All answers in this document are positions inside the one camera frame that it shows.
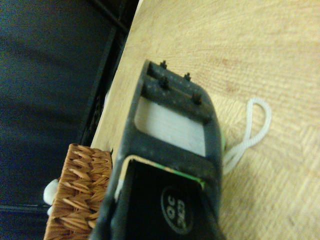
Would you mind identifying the white plush toy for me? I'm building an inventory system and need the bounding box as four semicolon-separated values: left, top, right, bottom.
42;178;61;216

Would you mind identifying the black curtain stand pole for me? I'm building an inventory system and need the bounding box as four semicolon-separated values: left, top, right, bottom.
98;0;133;35

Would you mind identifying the green toy with white rope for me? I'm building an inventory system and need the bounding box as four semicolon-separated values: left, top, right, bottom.
219;97;273;176

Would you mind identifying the brown wicker basket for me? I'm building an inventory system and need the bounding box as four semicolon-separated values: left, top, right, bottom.
43;143;114;240

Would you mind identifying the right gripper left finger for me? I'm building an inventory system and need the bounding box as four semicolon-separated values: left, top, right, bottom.
87;174;121;240

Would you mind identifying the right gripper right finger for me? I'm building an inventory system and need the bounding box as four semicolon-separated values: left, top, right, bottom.
109;59;224;227

